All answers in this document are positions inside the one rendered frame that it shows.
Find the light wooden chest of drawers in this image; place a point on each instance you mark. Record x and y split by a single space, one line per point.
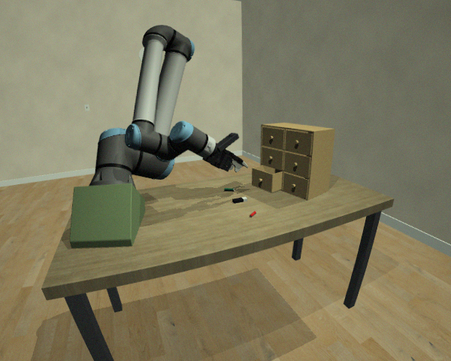
320 161

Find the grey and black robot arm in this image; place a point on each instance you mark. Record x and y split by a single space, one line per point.
123 152

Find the brown wooden drawer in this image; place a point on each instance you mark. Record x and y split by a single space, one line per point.
272 157
276 136
299 141
295 184
267 178
297 163

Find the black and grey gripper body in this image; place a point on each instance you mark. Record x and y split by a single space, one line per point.
220 159

